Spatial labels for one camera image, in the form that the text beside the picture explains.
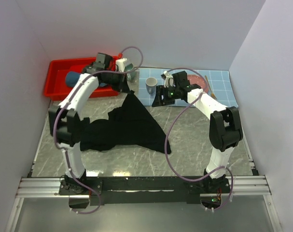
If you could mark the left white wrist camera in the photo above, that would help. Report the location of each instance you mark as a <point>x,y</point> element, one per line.
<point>121,64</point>

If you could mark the pink dotted plate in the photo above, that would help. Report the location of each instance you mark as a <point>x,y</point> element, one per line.
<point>195,79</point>

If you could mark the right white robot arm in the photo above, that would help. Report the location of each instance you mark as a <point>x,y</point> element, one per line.
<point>225,129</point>

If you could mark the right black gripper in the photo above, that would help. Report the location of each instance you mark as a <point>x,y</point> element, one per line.
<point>160,91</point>

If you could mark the red plastic bin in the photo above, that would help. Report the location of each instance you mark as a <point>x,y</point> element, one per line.
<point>55,86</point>

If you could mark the aluminium rail frame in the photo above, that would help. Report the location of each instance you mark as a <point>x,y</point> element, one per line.
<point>39,207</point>

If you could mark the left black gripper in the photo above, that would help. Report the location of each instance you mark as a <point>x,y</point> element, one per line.
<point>122,86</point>

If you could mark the green ceramic mug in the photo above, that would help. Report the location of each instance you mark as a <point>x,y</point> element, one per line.
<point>131,73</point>

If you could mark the grey white mug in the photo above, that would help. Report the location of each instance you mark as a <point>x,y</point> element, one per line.
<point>151,84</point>

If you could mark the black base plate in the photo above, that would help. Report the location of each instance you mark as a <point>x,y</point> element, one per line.
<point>145,189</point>

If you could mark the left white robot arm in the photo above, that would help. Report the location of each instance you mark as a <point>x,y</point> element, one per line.
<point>66,126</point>

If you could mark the blue rolled t shirt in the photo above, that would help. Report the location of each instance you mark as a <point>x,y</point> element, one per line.
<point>72,80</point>

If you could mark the blue grid placemat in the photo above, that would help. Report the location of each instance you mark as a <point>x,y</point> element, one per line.
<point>218,80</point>

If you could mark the black t shirt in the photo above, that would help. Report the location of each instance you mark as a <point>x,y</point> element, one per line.
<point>129,124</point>

